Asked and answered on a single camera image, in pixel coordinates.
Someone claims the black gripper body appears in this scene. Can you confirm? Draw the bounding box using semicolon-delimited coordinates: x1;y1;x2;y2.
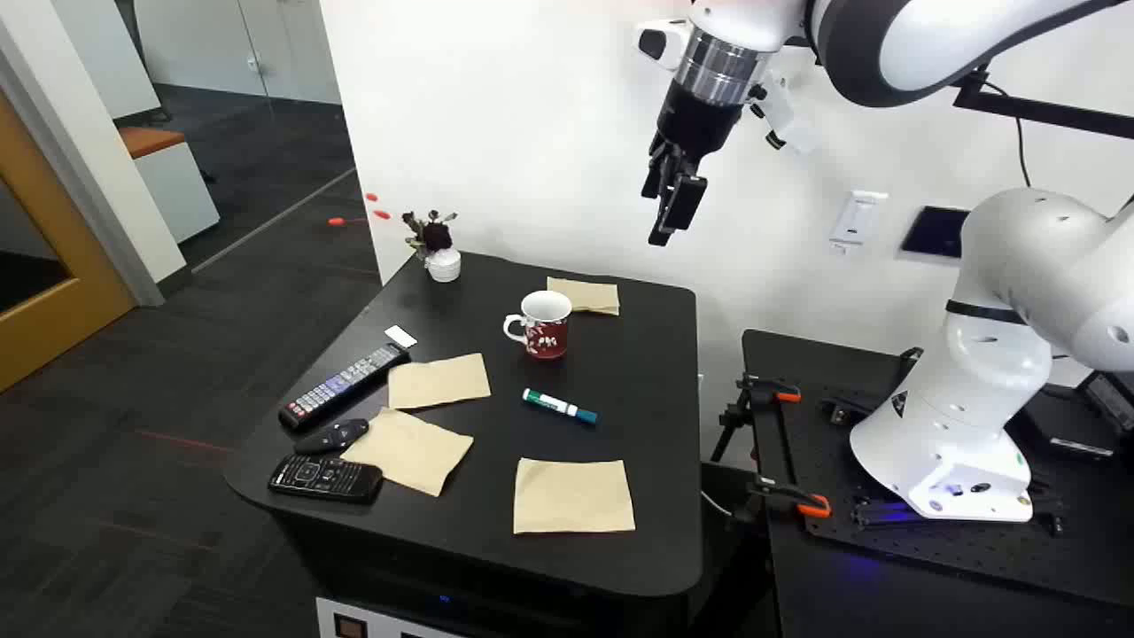
654;79;752;172

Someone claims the teal and white marker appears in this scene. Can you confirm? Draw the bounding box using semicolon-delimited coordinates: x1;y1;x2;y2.
517;387;603;429

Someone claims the beige paper napkin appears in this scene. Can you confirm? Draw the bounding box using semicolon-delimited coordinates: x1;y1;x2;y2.
336;407;480;499
387;353;495;414
544;272;624;321
510;455;642;540

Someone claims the red mug white inside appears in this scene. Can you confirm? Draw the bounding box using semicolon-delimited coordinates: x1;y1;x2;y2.
499;288;579;366

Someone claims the small white flower vase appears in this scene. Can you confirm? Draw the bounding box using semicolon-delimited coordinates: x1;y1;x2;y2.
402;206;465;288

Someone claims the black mounting bar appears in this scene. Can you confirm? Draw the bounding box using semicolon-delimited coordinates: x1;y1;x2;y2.
949;67;1134;142

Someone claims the long black remote control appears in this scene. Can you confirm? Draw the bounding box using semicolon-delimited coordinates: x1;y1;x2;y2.
277;342;413;432

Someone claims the small black remote control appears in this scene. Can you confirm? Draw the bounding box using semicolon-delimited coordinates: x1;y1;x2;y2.
291;414;373;461

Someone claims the wide black remote control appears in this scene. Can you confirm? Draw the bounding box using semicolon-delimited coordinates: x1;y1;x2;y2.
266;455;387;506

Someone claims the white bench wooden top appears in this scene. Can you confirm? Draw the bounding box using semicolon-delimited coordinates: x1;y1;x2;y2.
117;120;223;247

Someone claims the white cabinet front panel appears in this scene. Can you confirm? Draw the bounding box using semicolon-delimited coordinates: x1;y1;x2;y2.
311;591;467;638

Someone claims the wooden door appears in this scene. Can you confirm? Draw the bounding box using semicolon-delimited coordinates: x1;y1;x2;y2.
0;92;140;399

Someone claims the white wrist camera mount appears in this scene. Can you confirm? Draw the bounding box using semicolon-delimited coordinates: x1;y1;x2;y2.
743;73;823;161

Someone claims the white wall switch plate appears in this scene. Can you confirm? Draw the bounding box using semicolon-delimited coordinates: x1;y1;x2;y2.
826;190;892;256

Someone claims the orange handled black clamp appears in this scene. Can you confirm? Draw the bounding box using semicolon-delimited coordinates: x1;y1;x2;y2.
707;461;836;530
708;374;808;479

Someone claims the black wall panel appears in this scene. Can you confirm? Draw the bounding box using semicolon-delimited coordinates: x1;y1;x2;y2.
896;201;974;264

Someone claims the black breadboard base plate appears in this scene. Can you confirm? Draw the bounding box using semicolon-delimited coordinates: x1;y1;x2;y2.
736;325;1134;613

